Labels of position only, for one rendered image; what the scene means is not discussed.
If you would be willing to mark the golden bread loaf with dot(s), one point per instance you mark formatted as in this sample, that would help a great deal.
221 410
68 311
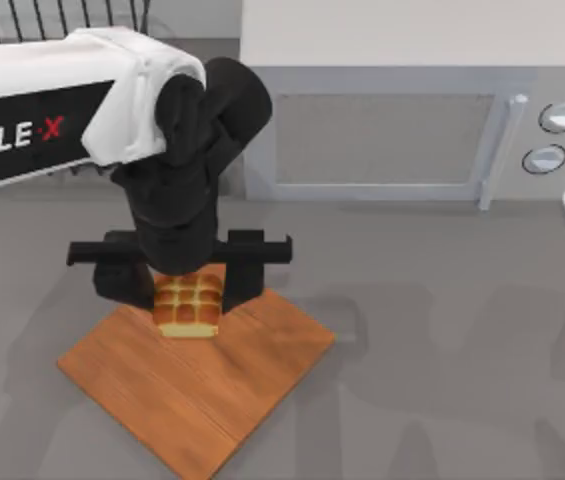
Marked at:
189 307

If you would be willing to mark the wooden cutting board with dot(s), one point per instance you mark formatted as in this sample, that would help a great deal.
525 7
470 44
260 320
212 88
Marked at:
197 385

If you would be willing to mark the microwave door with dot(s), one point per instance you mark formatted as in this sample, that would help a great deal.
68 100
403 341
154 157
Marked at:
382 140

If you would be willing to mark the pale microwave oven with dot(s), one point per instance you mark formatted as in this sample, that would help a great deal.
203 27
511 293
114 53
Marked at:
412 50

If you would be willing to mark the small microwave knob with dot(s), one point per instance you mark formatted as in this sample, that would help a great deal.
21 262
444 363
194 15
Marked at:
544 159

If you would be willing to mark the large microwave knob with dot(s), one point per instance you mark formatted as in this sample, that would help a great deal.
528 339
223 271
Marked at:
562 116

